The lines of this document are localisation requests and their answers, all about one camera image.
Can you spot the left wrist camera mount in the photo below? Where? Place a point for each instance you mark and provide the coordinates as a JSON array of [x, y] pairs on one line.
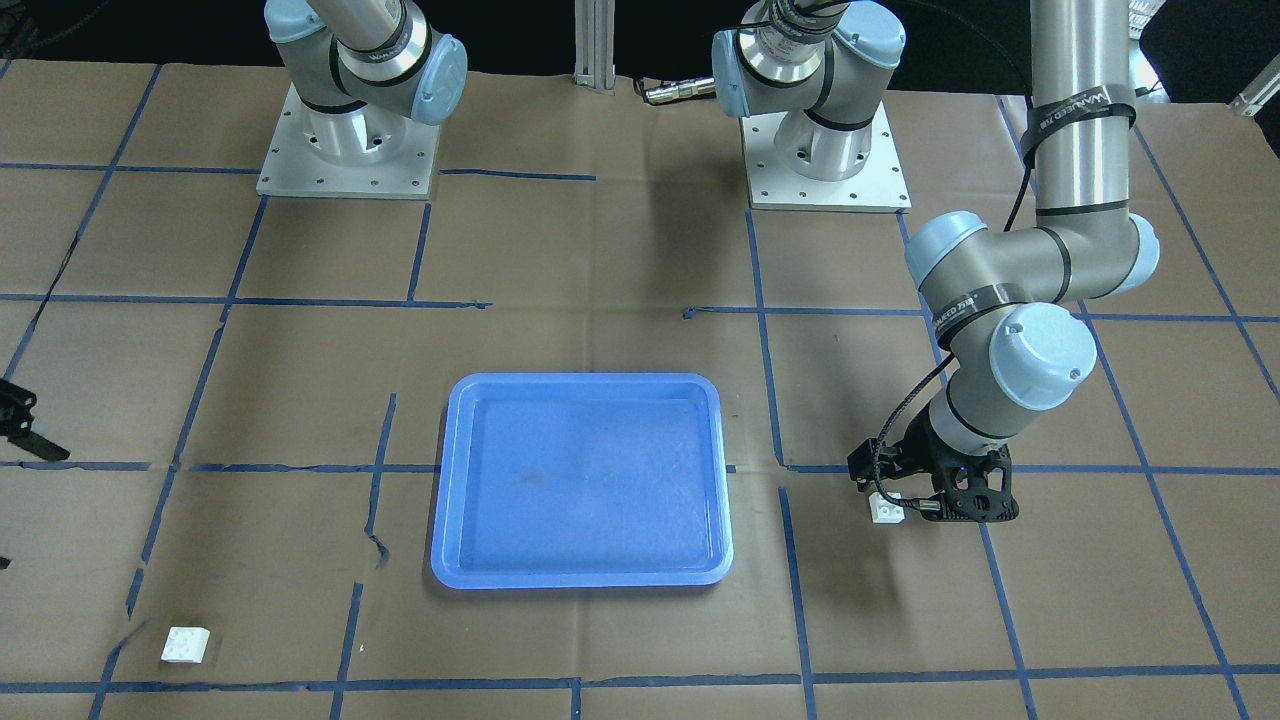
[[970, 488]]

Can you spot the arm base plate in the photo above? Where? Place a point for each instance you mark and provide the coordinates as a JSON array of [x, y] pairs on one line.
[[793, 164], [367, 153]]

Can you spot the silver cable connector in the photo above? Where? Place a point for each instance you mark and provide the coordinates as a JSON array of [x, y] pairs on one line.
[[660, 92]]

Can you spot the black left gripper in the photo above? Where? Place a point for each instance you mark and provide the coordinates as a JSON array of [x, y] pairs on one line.
[[922, 450]]

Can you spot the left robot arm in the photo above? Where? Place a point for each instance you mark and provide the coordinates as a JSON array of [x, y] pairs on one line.
[[998, 297]]

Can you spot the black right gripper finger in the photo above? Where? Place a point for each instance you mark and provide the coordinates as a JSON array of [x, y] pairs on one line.
[[41, 447]]

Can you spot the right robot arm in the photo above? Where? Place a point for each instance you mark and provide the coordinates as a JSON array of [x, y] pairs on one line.
[[133, 202]]

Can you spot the blue plastic tray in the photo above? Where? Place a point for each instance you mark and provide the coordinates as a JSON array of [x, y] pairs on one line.
[[582, 480]]

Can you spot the aluminium frame post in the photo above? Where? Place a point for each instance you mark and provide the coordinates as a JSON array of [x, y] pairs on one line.
[[593, 32]]

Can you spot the white block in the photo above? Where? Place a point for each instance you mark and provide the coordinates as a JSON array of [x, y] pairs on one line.
[[883, 511], [185, 645]]

